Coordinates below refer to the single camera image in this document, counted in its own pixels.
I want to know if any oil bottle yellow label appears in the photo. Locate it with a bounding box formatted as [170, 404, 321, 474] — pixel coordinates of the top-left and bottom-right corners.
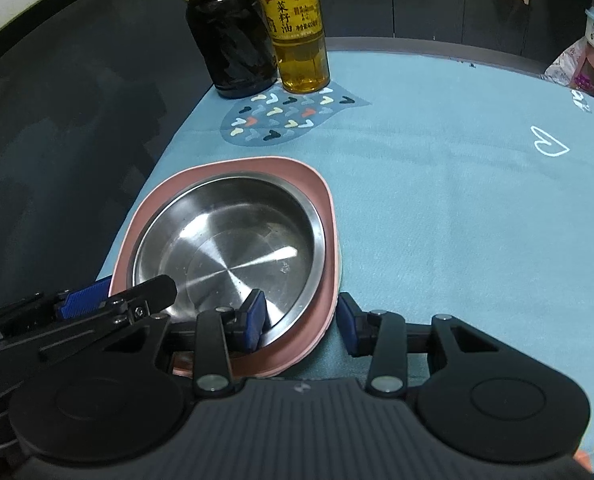
[251, 0, 332, 94]

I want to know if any stainless steel bowl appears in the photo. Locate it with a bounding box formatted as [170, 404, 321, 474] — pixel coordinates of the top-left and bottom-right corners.
[132, 172, 326, 348]

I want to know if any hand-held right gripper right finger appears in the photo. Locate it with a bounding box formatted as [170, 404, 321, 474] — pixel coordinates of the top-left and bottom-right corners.
[336, 291, 522, 396]

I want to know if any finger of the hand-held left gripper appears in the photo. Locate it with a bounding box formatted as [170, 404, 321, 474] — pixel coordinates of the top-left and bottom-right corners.
[0, 282, 114, 343]
[0, 274, 178, 362]

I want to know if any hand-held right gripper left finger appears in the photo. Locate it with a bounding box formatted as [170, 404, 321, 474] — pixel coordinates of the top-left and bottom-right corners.
[103, 288, 268, 394]

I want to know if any dark vinegar bottle green label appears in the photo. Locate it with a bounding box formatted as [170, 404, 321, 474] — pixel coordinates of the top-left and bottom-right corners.
[167, 0, 279, 100]

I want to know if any floral plastic bag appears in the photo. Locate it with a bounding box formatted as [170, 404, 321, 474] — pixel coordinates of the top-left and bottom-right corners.
[541, 42, 588, 92]

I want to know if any pink square bowl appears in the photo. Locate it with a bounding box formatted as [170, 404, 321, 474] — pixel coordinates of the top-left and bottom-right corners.
[108, 156, 340, 378]

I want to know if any blue printed tablecloth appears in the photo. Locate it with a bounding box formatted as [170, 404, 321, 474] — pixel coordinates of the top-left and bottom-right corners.
[94, 37, 594, 476]

